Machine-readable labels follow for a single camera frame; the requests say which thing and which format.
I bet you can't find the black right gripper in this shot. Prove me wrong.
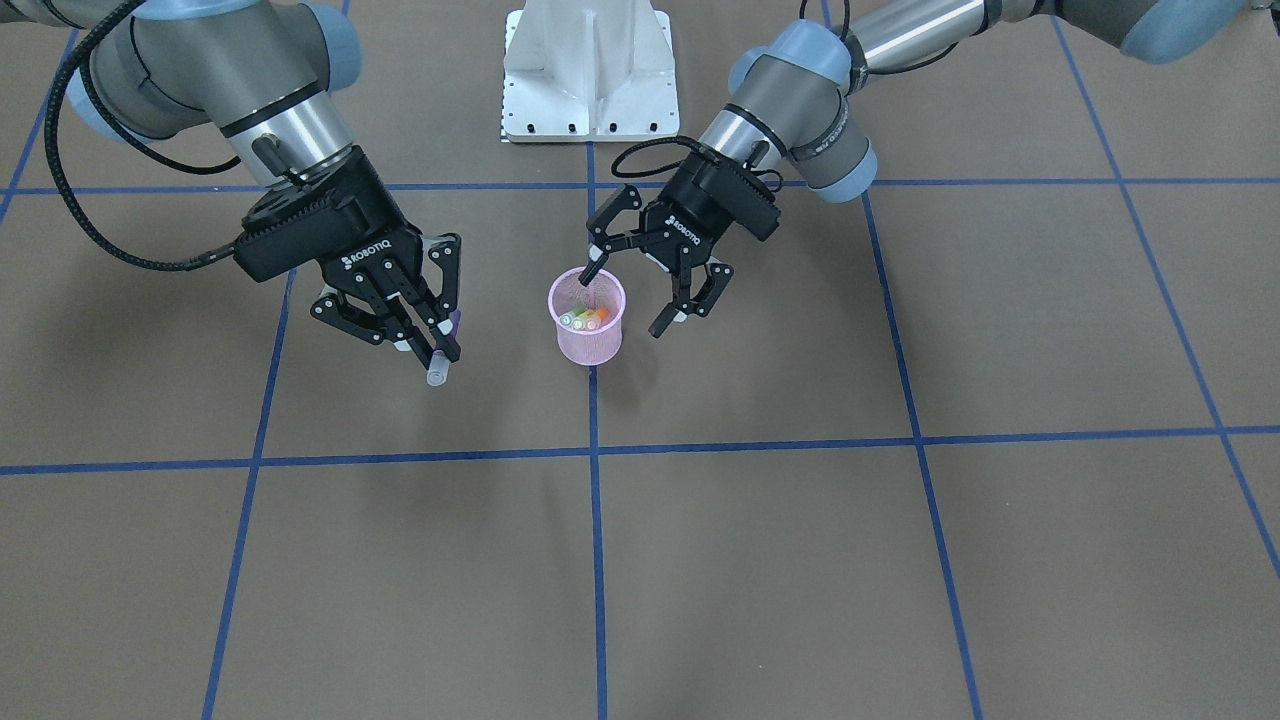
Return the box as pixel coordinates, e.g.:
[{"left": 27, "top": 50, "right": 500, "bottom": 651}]
[{"left": 233, "top": 145, "right": 462, "bottom": 366}]

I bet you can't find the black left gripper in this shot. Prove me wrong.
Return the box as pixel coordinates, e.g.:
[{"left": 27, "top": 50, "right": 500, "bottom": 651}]
[{"left": 579, "top": 151, "right": 780, "bottom": 338}]

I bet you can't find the purple highlighter pen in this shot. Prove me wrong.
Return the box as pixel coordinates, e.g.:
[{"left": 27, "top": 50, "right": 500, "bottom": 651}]
[{"left": 426, "top": 310, "right": 461, "bottom": 387}]

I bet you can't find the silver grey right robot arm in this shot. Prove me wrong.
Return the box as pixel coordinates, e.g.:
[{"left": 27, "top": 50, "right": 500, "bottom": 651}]
[{"left": 3, "top": 1, "right": 462, "bottom": 369}]

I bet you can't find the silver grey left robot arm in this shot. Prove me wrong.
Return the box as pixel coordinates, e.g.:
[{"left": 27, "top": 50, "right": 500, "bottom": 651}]
[{"left": 579, "top": 1, "right": 1245, "bottom": 337}]

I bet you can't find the pink mesh pen holder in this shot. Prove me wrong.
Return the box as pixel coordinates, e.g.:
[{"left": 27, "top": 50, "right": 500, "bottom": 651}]
[{"left": 547, "top": 266, "right": 626, "bottom": 366}]

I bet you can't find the brown paper table cover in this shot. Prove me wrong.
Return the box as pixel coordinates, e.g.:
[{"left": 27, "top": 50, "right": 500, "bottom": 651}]
[{"left": 1, "top": 1, "right": 1279, "bottom": 719}]

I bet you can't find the black camera cable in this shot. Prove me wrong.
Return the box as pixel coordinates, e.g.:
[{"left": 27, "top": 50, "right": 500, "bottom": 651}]
[
  {"left": 611, "top": 136, "right": 721, "bottom": 181},
  {"left": 45, "top": 0, "right": 246, "bottom": 273}
]

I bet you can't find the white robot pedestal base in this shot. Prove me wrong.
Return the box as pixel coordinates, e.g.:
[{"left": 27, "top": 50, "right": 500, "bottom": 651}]
[{"left": 500, "top": 1, "right": 680, "bottom": 143}]

